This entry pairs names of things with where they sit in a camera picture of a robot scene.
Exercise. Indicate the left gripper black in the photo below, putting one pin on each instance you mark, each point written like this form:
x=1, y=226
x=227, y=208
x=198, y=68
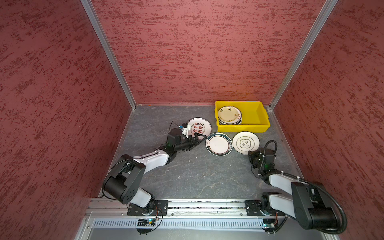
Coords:
x=196, y=139

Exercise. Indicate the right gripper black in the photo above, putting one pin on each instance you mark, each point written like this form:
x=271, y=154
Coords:
x=251, y=154

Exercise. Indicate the white plate flower outline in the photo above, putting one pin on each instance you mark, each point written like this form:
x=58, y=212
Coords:
x=245, y=142

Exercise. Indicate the green rim plate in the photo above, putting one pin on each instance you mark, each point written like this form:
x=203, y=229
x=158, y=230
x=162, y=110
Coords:
x=219, y=144

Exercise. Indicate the cream plate small flowers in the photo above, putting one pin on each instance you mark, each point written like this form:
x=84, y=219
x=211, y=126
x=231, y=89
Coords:
x=229, y=114

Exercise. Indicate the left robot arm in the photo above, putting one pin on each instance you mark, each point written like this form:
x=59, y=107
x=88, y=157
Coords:
x=123, y=180

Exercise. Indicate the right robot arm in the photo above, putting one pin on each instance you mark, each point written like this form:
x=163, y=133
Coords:
x=307, y=203

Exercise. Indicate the yellow plastic bin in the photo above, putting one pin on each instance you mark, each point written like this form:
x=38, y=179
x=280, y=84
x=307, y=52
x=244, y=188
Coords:
x=254, y=117

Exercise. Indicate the white plate red characters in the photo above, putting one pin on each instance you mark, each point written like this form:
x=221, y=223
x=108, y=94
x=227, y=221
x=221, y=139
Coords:
x=200, y=126

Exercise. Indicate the right circuit board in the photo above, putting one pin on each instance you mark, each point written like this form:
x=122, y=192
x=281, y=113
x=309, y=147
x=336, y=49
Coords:
x=270, y=226

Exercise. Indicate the circuit board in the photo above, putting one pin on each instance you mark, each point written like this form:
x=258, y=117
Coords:
x=270, y=226
x=145, y=226

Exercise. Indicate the left circuit board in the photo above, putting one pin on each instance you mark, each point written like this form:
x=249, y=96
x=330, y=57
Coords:
x=145, y=226

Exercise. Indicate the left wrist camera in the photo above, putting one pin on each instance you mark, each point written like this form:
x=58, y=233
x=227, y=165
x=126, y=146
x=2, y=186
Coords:
x=186, y=130

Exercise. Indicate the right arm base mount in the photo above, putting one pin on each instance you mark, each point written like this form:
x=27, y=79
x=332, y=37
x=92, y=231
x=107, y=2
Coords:
x=256, y=208

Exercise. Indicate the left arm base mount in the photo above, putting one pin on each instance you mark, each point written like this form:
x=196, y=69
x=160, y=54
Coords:
x=153, y=208

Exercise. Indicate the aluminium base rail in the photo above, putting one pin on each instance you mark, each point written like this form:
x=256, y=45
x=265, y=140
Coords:
x=187, y=219

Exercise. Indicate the aluminium corner post left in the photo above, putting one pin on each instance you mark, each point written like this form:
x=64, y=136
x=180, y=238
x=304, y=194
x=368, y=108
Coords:
x=92, y=15

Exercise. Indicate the aluminium corner post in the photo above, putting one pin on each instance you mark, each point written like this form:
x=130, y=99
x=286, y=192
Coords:
x=92, y=15
x=317, y=26

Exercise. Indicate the aluminium corner post right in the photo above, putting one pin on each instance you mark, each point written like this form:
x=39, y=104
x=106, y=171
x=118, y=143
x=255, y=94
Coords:
x=317, y=26

